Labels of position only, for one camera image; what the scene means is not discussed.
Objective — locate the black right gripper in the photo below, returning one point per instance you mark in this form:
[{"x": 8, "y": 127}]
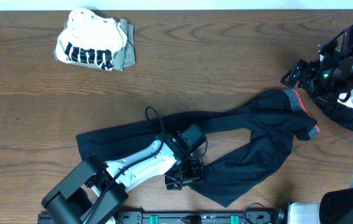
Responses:
[{"x": 309, "y": 68}]

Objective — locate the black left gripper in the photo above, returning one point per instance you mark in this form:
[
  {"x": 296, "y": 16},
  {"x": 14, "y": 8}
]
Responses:
[{"x": 198, "y": 175}]

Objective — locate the black pants with red waistband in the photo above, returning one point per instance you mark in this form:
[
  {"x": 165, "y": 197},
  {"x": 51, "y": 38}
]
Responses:
[{"x": 275, "y": 118}]

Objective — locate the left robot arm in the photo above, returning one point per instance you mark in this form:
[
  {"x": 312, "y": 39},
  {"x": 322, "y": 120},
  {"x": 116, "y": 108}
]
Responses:
[{"x": 94, "y": 190}]

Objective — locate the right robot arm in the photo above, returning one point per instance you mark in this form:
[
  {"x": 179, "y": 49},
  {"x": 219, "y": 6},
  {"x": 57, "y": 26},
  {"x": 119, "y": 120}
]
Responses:
[{"x": 329, "y": 83}]

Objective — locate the black and white garment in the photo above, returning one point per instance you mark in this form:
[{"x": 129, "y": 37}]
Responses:
[{"x": 335, "y": 111}]

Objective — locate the white shirt with black print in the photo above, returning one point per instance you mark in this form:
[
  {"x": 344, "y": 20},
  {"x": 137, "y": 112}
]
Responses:
[{"x": 89, "y": 38}]

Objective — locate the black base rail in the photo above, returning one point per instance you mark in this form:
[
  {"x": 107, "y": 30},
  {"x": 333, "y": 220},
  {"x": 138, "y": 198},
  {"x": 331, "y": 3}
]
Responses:
[{"x": 253, "y": 214}]

